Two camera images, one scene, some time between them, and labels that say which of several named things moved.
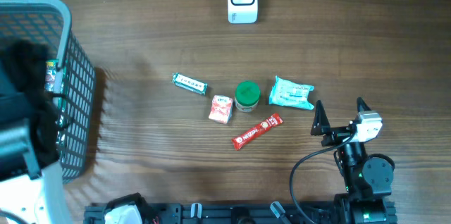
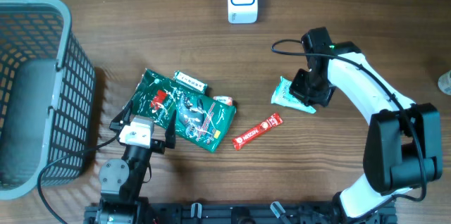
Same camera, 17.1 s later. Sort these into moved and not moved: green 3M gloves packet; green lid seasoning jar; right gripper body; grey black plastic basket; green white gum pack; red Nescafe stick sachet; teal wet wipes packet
Moved: green lid seasoning jar; right gripper body; green 3M gloves packet
Not moved: green white gum pack; red Nescafe stick sachet; grey black plastic basket; teal wet wipes packet
